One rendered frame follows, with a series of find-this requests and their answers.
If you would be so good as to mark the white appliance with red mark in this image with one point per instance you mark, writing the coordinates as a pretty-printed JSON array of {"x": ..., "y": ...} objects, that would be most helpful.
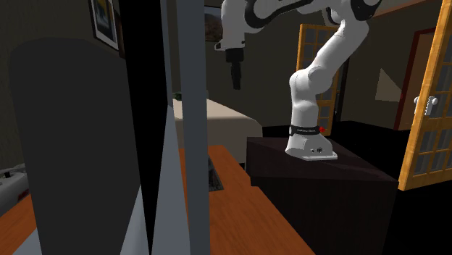
[{"x": 12, "y": 189}]

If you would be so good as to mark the beige bed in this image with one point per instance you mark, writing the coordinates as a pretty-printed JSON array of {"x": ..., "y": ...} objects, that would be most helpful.
[{"x": 226, "y": 130}]

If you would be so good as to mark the framed wall picture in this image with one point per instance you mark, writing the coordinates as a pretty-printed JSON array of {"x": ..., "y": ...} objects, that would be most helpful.
[{"x": 105, "y": 21}]

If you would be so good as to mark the small green object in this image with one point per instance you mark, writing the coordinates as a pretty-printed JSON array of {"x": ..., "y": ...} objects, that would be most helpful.
[{"x": 177, "y": 96}]

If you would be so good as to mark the grey upright post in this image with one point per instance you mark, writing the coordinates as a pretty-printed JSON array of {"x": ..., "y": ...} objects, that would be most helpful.
[{"x": 192, "y": 106}]

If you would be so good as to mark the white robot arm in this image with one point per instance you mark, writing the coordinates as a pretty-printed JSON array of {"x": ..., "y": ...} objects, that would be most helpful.
[{"x": 307, "y": 102}]

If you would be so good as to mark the dark grey rounded panel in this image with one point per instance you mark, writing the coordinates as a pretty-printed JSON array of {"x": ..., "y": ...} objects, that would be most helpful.
[{"x": 77, "y": 141}]

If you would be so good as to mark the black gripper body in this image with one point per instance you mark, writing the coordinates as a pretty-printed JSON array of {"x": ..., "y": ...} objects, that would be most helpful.
[{"x": 234, "y": 56}]

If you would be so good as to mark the dark landscape wall picture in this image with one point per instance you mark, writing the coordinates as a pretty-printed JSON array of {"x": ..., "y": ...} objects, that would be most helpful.
[{"x": 213, "y": 24}]

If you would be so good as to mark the dark robot stand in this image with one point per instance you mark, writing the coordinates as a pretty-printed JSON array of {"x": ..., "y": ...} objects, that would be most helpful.
[{"x": 317, "y": 197}]

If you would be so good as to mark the red framed doorway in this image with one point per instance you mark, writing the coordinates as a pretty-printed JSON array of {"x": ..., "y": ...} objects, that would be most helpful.
[{"x": 416, "y": 81}]

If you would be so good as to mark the wooden door with glass panes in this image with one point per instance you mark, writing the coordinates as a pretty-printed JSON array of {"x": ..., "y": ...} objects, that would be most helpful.
[
  {"x": 429, "y": 141},
  {"x": 310, "y": 46}
]

